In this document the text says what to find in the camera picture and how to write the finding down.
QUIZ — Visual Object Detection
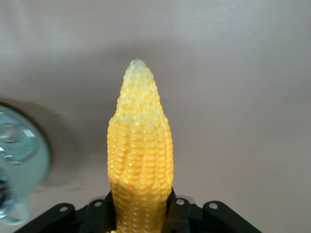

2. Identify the yellow corn cob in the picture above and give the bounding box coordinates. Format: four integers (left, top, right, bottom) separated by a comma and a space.
106, 58, 174, 233

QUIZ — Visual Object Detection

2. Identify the steel pot with loop handles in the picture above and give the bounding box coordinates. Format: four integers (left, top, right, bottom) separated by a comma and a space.
0, 101, 52, 224

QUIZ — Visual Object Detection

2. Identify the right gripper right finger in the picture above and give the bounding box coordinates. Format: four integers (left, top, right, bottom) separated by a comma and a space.
167, 190, 264, 233

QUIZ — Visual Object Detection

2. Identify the table cover cloth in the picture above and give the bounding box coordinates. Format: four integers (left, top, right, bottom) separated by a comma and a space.
0, 0, 311, 233

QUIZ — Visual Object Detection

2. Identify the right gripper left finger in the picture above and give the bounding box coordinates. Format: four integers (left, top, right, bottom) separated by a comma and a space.
21, 190, 117, 233

